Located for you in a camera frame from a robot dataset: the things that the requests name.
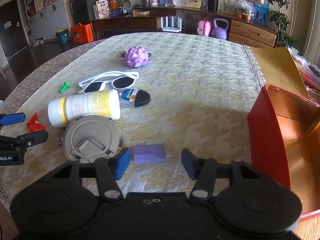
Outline red plastic clip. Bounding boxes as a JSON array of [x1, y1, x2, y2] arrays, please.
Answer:
[[26, 113, 46, 133]]

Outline round jar silver lid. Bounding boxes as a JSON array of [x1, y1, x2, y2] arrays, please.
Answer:
[[60, 115, 123, 163]]

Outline purple eraser block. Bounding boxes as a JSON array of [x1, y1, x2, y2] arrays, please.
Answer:
[[133, 144, 167, 165]]

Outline white yellow pill bottle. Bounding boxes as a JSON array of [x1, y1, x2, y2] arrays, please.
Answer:
[[47, 89, 120, 127]]

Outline cream quilted table mat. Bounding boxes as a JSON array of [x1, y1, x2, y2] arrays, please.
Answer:
[[0, 31, 266, 196]]

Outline small bottle black cap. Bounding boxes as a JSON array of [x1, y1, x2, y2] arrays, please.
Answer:
[[119, 88, 151, 107]]

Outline green chess pawn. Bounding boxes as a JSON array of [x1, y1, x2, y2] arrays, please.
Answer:
[[59, 82, 69, 94]]

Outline red metal tin box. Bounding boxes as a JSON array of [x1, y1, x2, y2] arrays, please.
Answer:
[[247, 84, 319, 220]]

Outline white sunglasses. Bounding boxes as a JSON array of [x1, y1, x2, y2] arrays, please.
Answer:
[[78, 70, 139, 94]]

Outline purple spiky ball toy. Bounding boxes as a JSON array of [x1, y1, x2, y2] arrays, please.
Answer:
[[121, 47, 152, 68]]

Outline orange gift bag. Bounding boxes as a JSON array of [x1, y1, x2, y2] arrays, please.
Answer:
[[71, 23, 94, 43]]

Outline purple kettlebell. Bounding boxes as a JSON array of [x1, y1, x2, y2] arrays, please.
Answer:
[[212, 18, 229, 40]]

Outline pink toy suitcase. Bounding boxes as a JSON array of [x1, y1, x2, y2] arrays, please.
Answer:
[[196, 17, 212, 37]]

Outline stack of colourful books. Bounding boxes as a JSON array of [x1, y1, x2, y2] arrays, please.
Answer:
[[292, 54, 319, 92]]

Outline white wifi router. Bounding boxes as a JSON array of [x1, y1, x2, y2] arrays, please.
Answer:
[[160, 16, 182, 33]]

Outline wooden tv cabinet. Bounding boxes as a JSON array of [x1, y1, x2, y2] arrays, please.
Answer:
[[91, 5, 278, 48]]

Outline black cylinder speaker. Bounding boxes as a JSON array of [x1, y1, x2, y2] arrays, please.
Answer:
[[207, 0, 219, 11]]

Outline bag of fruit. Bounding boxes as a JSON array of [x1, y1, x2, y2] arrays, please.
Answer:
[[235, 0, 255, 21]]

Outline blue paper bag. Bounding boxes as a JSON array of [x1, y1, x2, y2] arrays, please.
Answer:
[[253, 2, 269, 25]]

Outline potted green tree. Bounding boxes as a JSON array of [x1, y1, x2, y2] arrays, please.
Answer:
[[267, 0, 300, 49]]

